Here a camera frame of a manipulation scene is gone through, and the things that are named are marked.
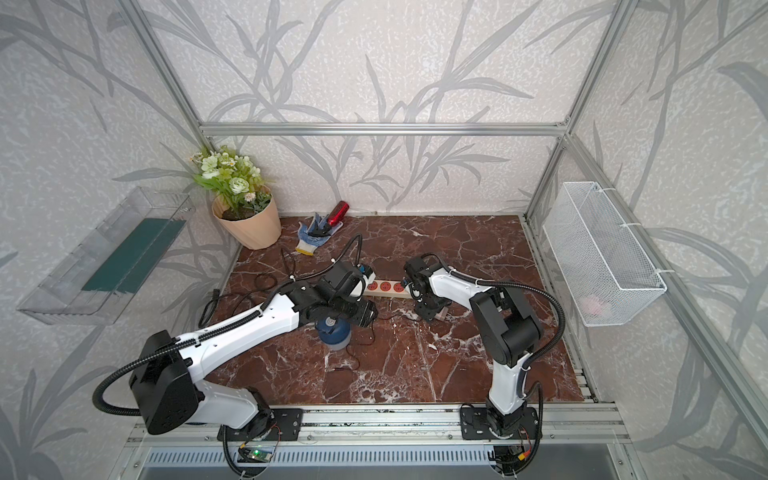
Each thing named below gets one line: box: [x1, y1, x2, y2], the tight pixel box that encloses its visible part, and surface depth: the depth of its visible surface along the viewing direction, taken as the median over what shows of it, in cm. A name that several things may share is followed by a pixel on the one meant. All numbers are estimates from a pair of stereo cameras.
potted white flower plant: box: [190, 146, 281, 250], surface depth 100 cm
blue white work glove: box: [295, 212, 344, 256], surface depth 114 cm
